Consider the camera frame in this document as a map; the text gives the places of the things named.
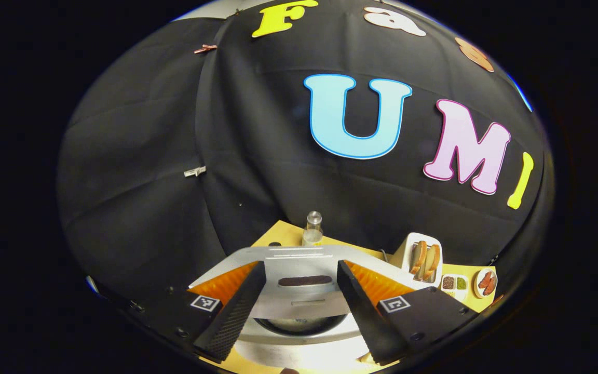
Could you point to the small glass bottle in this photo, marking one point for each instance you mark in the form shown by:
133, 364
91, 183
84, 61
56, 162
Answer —
312, 228

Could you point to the white divided bean dish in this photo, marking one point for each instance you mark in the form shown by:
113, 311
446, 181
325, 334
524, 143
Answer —
460, 293

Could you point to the white round plate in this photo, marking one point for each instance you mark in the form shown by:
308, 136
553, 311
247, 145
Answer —
476, 291

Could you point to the white rice cooker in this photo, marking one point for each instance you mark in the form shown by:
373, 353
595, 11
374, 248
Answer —
299, 265

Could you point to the bread slice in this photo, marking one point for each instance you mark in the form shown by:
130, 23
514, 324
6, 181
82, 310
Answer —
418, 257
432, 261

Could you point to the red clothespin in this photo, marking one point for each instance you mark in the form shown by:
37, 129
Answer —
204, 49

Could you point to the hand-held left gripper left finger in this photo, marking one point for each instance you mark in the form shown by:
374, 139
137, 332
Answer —
236, 311

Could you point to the red meat slice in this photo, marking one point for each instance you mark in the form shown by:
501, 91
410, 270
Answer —
484, 280
490, 286

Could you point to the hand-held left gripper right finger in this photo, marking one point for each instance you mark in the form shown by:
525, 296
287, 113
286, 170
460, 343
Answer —
366, 311

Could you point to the white toaster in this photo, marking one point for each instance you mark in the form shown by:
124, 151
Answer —
402, 257

